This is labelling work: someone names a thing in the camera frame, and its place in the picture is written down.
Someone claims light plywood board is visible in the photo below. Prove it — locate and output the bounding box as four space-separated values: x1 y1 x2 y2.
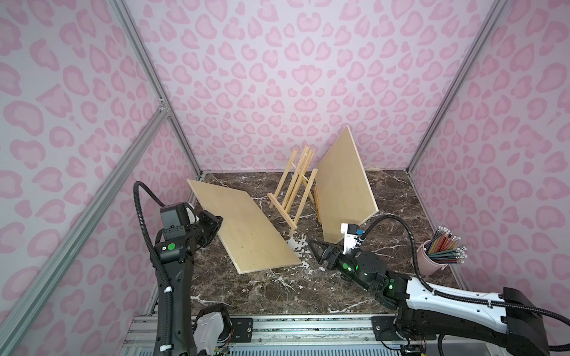
187 179 301 274

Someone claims small wooden easel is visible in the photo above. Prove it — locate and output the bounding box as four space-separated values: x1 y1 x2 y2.
267 146 319 237

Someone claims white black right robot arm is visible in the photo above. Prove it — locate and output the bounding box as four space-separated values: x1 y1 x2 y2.
308 240 550 355

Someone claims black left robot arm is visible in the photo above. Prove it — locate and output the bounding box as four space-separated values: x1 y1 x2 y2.
151 203 232 355

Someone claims pink pencil cup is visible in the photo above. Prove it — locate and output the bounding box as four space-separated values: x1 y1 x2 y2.
417 241 448 277

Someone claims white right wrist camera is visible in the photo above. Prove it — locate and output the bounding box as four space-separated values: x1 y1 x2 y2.
341 223 364 255

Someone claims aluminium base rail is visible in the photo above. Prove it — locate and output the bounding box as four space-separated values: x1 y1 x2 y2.
119 314 510 355

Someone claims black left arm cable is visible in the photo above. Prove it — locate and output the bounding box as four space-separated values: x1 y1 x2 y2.
132 180 175 356

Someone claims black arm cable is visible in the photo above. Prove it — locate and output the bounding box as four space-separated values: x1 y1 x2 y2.
362 214 570 352
132 180 175 356

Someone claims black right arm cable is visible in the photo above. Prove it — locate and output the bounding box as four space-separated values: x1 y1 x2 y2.
362 214 570 352

